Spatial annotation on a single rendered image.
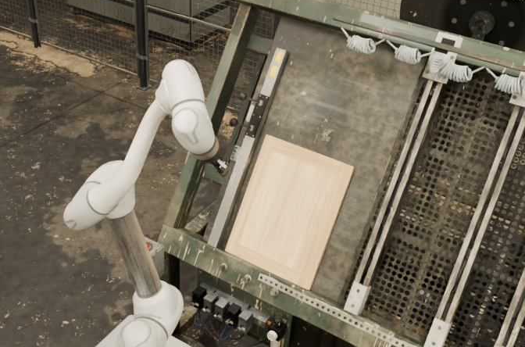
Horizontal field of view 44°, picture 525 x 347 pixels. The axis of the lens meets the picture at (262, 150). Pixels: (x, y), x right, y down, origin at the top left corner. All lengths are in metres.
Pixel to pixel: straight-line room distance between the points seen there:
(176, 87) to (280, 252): 1.22
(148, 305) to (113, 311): 1.44
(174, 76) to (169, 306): 1.04
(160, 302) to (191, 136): 0.95
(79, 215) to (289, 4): 1.34
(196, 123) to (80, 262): 2.65
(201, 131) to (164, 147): 3.57
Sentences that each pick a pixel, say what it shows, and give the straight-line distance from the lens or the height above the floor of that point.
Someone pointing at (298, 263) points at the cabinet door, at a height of 0.96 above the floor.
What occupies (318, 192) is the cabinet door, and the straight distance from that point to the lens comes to 2.84.
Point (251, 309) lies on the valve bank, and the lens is 2.98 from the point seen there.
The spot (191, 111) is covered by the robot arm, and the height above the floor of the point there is 2.00.
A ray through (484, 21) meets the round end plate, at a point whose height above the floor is 1.87.
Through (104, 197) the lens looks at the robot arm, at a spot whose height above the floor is 1.62.
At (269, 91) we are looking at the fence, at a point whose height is 1.54.
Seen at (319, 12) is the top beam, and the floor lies 1.90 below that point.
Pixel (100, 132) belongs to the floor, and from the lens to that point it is 5.62.
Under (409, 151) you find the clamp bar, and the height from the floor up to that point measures 1.49.
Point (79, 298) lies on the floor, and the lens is 4.12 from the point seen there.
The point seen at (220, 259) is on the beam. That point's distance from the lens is 3.00.
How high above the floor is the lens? 2.88
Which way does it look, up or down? 32 degrees down
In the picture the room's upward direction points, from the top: 4 degrees clockwise
